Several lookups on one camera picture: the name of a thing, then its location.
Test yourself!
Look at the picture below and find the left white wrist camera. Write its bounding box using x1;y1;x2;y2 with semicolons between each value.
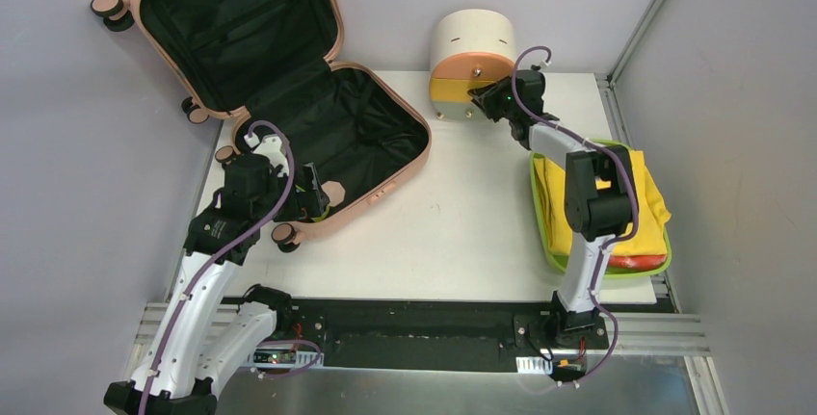
243;133;289;177

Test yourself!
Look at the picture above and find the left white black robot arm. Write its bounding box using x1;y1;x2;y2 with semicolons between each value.
103;153;329;414

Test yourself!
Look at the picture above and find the yellow green spray bottle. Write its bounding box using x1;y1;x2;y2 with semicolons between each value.
313;205;332;221

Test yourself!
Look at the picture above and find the green plastic tray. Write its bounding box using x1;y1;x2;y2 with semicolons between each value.
529;153;672;279

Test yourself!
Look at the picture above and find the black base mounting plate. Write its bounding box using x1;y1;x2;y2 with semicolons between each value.
270;298;609;373

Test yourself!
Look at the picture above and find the red white tie-dye cloth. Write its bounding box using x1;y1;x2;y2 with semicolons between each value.
608;254;667;272

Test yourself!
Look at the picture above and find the pink hard-shell suitcase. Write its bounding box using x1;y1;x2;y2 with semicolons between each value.
91;0;432;252

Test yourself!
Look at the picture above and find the yellow cloth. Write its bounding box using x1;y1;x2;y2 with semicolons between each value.
533;150;671;256

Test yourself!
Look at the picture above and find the cream three-drawer round cabinet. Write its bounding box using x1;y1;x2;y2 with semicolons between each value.
429;9;517;121

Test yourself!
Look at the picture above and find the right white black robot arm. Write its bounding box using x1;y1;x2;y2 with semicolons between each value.
468;69;638;348

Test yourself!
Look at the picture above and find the pink octagonal small box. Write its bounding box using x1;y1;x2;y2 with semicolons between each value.
322;181;346;207

